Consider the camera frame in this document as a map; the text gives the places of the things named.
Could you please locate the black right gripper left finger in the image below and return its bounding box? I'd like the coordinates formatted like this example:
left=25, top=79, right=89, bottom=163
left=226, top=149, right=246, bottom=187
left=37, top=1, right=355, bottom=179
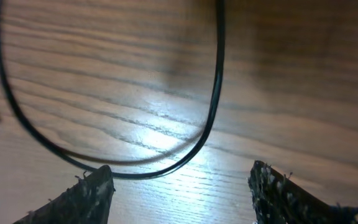
left=14, top=165, right=115, bottom=224

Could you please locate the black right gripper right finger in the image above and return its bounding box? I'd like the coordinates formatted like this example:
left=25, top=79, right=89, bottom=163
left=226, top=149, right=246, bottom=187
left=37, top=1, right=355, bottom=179
left=248, top=161, right=358, bottom=224

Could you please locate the black USB cable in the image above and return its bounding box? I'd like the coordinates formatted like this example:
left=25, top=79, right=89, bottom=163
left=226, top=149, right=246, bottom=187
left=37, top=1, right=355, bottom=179
left=0, top=0, right=226, bottom=180

